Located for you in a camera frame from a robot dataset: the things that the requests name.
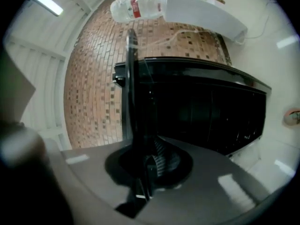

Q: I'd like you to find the black cabinet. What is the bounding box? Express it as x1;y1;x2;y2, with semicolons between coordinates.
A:
113;56;273;156

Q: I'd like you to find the ceiling tube light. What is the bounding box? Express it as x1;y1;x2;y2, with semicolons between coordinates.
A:
27;0;64;17

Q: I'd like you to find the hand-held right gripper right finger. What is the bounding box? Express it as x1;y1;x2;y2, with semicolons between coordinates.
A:
135;135;283;225

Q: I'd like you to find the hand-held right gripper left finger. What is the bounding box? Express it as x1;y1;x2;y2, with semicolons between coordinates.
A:
60;140;132;221

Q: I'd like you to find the white dispenser cable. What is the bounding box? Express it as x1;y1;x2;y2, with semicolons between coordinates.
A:
234;0;278;45

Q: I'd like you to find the round orange object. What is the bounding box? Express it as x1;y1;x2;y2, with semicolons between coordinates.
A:
283;107;300;128

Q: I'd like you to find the clear water jug red label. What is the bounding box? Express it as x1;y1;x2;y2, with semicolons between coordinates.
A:
110;0;165;23

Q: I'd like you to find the white water dispenser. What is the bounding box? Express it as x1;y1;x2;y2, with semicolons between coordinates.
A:
161;0;248;45

